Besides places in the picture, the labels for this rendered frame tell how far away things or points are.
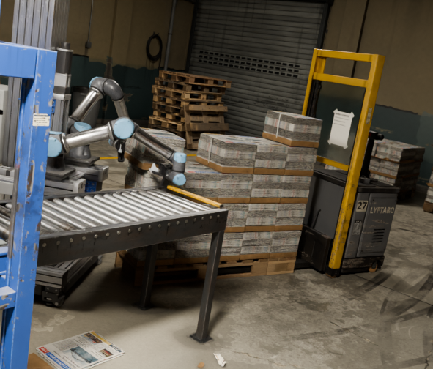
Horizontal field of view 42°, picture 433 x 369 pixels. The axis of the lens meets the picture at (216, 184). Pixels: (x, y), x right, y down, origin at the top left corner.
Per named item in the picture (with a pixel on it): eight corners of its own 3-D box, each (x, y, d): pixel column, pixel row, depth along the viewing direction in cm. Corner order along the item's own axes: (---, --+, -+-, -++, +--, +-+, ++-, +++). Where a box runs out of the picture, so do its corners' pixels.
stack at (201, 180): (113, 266, 422) (127, 157, 405) (239, 258, 485) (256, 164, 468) (133, 286, 391) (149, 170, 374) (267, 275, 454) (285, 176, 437)
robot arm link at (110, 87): (123, 78, 400) (140, 134, 431) (112, 76, 406) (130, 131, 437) (113, 86, 393) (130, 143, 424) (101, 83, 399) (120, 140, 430)
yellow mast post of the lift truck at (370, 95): (324, 264, 473) (369, 53, 437) (332, 264, 478) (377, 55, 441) (332, 269, 466) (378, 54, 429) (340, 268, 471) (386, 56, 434)
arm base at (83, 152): (65, 156, 383) (67, 142, 381) (72, 153, 398) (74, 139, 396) (86, 159, 382) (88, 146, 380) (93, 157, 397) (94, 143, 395)
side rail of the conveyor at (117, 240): (218, 227, 324) (222, 207, 322) (226, 230, 321) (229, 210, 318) (2, 269, 221) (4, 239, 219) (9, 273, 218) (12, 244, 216)
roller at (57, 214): (35, 209, 281) (36, 198, 280) (94, 238, 252) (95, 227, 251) (26, 209, 277) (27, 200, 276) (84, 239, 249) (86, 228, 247)
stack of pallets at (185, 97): (187, 136, 1182) (195, 74, 1154) (223, 146, 1129) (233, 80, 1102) (143, 137, 1074) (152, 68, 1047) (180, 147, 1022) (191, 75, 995)
